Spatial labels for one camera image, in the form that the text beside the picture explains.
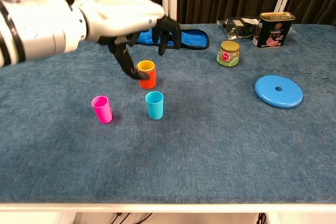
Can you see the pink plastic cup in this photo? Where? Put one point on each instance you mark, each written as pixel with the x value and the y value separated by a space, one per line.
pixel 103 112

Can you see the black luncheon meat can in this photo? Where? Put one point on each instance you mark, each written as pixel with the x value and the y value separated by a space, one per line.
pixel 271 32

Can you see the orange plastic cup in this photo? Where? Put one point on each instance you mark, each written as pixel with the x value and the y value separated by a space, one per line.
pixel 148 83

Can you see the black plastic snack packet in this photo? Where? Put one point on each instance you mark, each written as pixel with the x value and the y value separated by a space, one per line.
pixel 236 26

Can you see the blue disc with centre hole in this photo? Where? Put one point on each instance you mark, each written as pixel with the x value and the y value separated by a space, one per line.
pixel 288 95

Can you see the cyan plastic cup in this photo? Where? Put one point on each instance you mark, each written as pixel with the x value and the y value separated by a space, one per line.
pixel 155 108

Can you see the small jar with gold lid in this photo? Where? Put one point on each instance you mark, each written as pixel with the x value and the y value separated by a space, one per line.
pixel 228 56

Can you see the yellow plastic cup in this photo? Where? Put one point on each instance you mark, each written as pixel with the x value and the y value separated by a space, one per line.
pixel 146 65

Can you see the blue and grey microfiber cloth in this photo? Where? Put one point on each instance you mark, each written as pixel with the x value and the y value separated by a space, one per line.
pixel 194 37

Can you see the blue fabric table cover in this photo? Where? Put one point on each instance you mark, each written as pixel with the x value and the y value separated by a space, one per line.
pixel 183 142

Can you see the left silver and black robot hand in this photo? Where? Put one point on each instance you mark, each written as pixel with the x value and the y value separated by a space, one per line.
pixel 118 14

